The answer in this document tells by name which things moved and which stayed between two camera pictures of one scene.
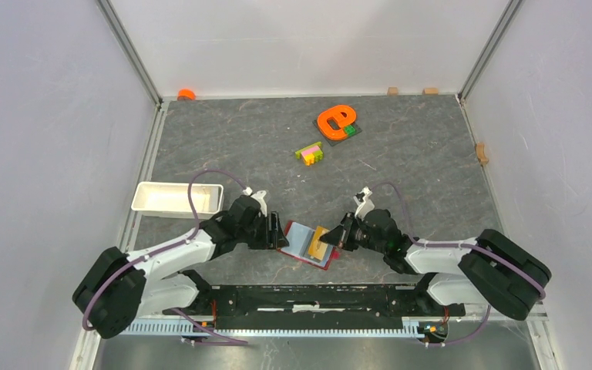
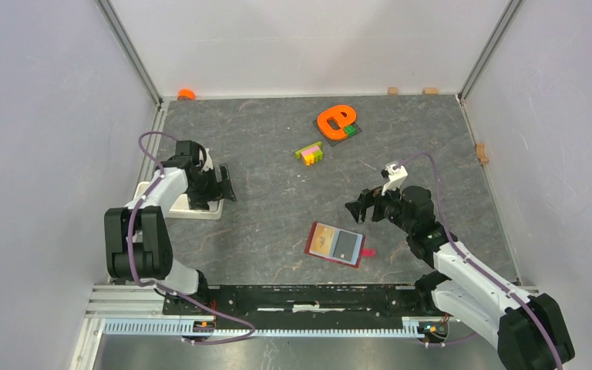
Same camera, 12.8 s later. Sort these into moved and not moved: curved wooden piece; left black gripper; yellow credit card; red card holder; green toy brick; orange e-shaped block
Moved: red card holder; left black gripper
Not moved: orange e-shaped block; yellow credit card; green toy brick; curved wooden piece
